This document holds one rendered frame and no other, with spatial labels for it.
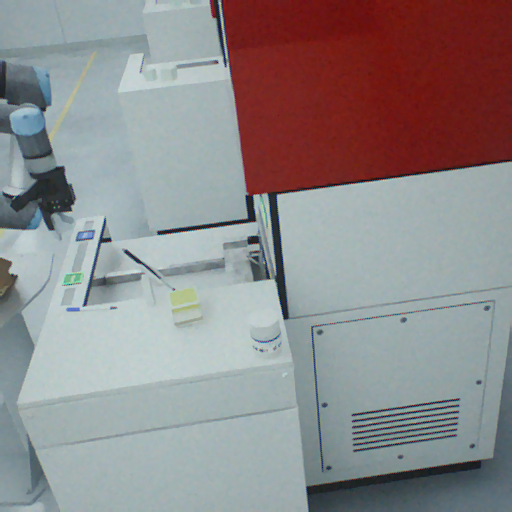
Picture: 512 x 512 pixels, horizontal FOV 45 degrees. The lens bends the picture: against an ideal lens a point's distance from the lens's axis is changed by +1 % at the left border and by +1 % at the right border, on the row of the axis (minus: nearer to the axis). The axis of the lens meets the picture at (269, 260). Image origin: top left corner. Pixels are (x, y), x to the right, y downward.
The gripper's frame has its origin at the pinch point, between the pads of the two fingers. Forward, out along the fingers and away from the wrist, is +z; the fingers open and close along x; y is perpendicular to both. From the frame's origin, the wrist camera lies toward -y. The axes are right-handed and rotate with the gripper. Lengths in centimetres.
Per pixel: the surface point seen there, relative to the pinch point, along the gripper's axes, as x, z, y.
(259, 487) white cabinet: -50, 55, 46
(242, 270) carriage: 4, 23, 50
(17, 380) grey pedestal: 18, 63, -34
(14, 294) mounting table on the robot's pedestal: 19.2, 28.7, -24.8
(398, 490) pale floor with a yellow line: -17, 111, 94
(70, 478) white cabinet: -50, 40, 1
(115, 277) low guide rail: 16.9, 26.4, 8.5
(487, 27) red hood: -15, -45, 112
